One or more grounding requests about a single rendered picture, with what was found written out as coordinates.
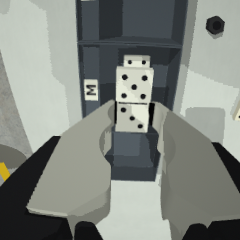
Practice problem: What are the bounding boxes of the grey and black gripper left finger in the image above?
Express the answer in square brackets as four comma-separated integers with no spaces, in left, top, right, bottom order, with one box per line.
[0,100,117,240]

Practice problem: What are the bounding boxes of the black hex nut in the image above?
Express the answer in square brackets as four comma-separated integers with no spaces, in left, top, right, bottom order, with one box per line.
[206,16,225,35]

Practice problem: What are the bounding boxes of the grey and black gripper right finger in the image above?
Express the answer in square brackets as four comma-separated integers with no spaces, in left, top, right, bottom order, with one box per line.
[148,101,240,240]

